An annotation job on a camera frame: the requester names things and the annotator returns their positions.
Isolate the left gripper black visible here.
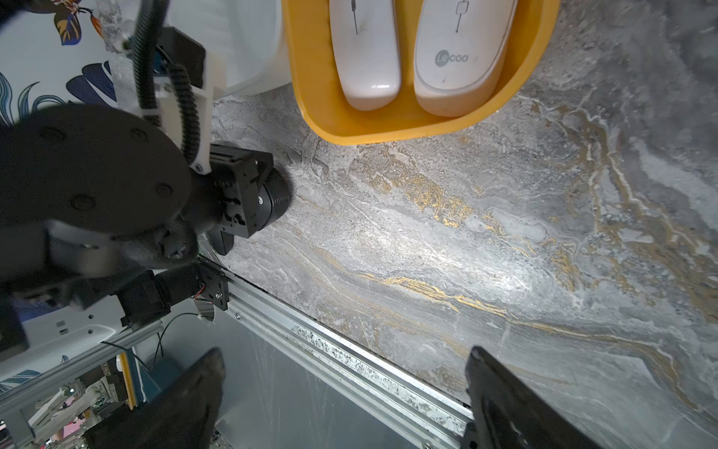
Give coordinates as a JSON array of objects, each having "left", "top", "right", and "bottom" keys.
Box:
[{"left": 184, "top": 142, "right": 274, "bottom": 256}]

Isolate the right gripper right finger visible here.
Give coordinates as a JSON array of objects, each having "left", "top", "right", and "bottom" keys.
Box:
[{"left": 462, "top": 346, "right": 598, "bottom": 448}]

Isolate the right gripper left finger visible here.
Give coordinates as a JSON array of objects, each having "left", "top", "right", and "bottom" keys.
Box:
[{"left": 83, "top": 347, "right": 225, "bottom": 448}]

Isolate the yellow storage tray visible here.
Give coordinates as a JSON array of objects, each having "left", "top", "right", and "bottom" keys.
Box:
[{"left": 282, "top": 1, "right": 560, "bottom": 145}]

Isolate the white mouse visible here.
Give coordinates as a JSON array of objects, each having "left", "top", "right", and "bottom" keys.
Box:
[
  {"left": 413, "top": 0, "right": 518, "bottom": 118},
  {"left": 329, "top": 0, "right": 402, "bottom": 112}
]

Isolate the black mouse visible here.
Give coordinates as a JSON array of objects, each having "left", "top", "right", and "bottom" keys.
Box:
[{"left": 257, "top": 168, "right": 292, "bottom": 229}]

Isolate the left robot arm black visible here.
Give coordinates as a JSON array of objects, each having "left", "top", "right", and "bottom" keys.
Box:
[{"left": 1, "top": 104, "right": 291, "bottom": 359}]

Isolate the white storage tray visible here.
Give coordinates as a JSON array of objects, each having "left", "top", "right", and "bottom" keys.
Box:
[{"left": 168, "top": 0, "right": 292, "bottom": 95}]

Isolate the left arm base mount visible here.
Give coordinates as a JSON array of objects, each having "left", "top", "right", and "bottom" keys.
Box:
[{"left": 115, "top": 256, "right": 229, "bottom": 330}]

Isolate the aluminium front rail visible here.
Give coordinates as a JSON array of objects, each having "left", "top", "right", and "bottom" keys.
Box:
[{"left": 1, "top": 267, "right": 472, "bottom": 448}]

